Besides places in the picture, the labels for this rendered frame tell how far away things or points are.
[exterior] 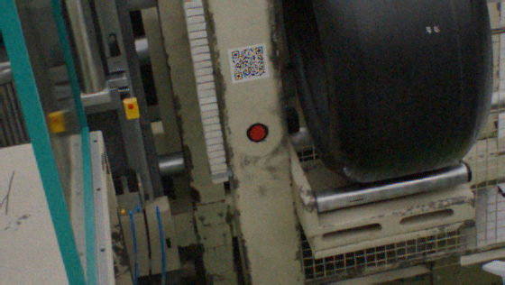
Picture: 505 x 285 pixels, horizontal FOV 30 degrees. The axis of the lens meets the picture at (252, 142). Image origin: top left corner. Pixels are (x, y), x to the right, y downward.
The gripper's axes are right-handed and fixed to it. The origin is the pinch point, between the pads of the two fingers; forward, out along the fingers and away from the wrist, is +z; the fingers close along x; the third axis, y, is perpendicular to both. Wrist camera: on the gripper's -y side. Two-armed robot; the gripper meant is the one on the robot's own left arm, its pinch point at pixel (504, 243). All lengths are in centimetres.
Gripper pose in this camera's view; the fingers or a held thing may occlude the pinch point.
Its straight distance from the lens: 161.2
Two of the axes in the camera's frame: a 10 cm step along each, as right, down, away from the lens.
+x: 6.6, -3.2, 6.8
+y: 0.2, 9.1, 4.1
